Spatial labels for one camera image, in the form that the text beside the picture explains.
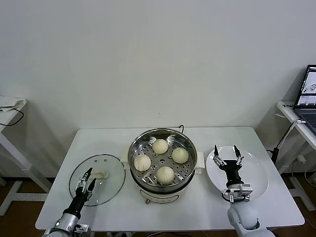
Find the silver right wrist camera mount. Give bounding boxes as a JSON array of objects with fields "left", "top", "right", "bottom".
[{"left": 222, "top": 183, "right": 253, "bottom": 203}]

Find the white side table with laptop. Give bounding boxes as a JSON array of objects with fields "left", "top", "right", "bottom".
[{"left": 276, "top": 100, "right": 316, "bottom": 210}]

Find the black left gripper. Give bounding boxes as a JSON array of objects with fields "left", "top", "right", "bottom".
[{"left": 63, "top": 167, "right": 98, "bottom": 218}]

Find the white laptop charging cable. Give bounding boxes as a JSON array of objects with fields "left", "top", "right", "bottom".
[{"left": 278, "top": 119, "right": 306, "bottom": 149}]

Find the thin black cable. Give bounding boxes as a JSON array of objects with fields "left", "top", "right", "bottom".
[{"left": 0, "top": 107, "right": 25, "bottom": 126}]

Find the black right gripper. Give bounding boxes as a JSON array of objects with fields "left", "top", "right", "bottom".
[{"left": 212, "top": 144, "right": 245, "bottom": 185}]

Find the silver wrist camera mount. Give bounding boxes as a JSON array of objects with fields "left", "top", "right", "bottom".
[
  {"left": 222, "top": 183, "right": 253, "bottom": 203},
  {"left": 74, "top": 223, "right": 91, "bottom": 234}
]

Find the grey open laptop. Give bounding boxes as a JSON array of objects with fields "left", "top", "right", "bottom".
[{"left": 293, "top": 64, "right": 316, "bottom": 136}]

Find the black power adapter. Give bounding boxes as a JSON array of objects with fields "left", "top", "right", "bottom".
[{"left": 266, "top": 147, "right": 280, "bottom": 163}]

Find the white round plate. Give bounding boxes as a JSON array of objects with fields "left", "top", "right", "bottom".
[{"left": 206, "top": 146, "right": 270, "bottom": 201}]

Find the white steamed baozi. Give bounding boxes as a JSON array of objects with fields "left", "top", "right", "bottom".
[
  {"left": 157, "top": 166, "right": 176, "bottom": 185},
  {"left": 171, "top": 147, "right": 190, "bottom": 164},
  {"left": 152, "top": 138, "right": 169, "bottom": 155},
  {"left": 134, "top": 155, "right": 152, "bottom": 172}
]

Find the round glass pot lid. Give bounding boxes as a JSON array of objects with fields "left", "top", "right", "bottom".
[{"left": 69, "top": 154, "right": 126, "bottom": 207}]

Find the perforated stainless steel steamer basket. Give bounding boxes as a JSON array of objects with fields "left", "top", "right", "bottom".
[{"left": 127, "top": 127, "right": 198, "bottom": 189}]

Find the white electric cooker pot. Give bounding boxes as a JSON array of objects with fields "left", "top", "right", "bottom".
[{"left": 120, "top": 148, "right": 205, "bottom": 205}]

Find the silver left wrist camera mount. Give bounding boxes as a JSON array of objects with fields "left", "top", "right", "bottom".
[{"left": 74, "top": 223, "right": 91, "bottom": 234}]

